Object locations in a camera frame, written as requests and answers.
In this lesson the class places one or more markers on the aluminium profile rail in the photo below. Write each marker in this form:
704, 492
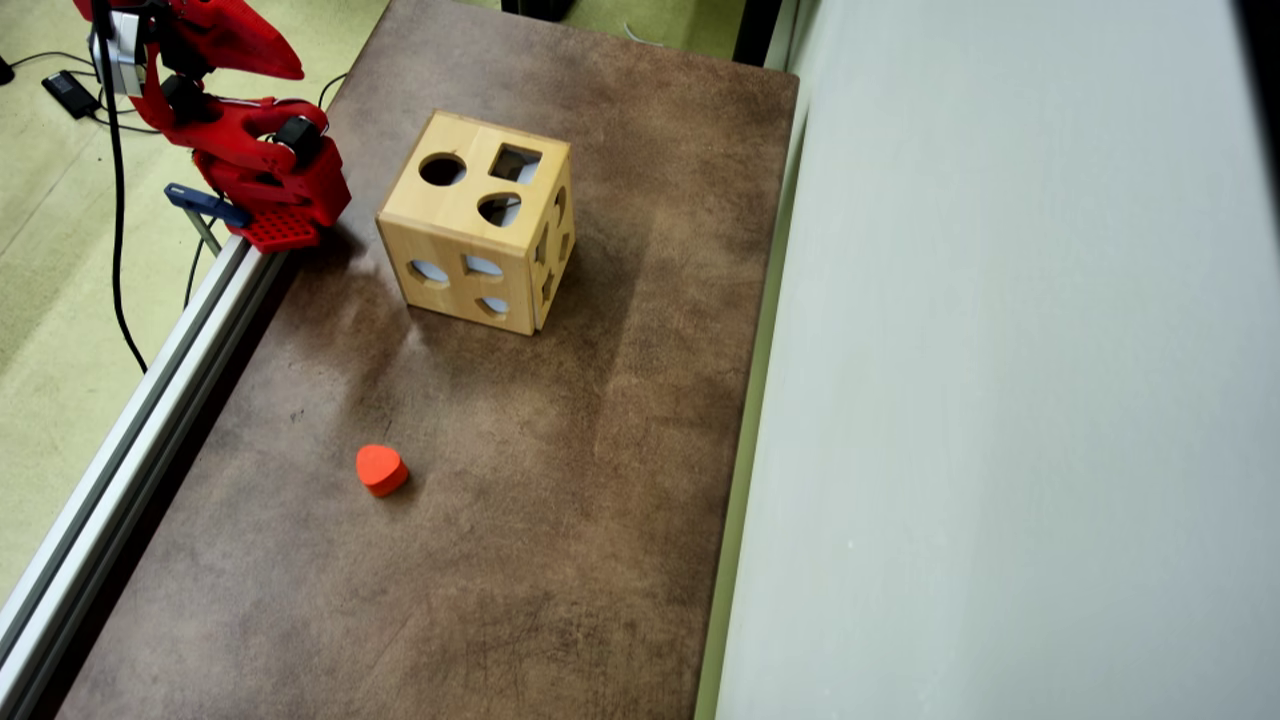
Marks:
120, 450

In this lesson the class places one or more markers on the red rounded triangle block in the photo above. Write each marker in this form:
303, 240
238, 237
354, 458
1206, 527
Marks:
380, 468

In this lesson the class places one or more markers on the black box-shaped object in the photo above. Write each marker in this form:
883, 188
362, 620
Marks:
538, 7

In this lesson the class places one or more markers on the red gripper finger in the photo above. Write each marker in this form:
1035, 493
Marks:
255, 45

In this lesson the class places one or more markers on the red robot arm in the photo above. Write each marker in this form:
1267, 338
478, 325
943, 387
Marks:
250, 170

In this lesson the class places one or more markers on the blue table clamp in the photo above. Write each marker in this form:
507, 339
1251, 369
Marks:
205, 203

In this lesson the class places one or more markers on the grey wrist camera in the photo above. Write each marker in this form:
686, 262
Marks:
122, 50

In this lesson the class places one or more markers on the black power adapter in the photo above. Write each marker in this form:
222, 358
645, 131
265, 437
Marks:
70, 92

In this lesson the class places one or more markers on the wooden shape sorter box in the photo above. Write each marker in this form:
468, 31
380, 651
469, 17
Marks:
450, 225

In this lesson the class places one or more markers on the brown table mat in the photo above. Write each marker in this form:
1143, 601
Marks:
500, 550

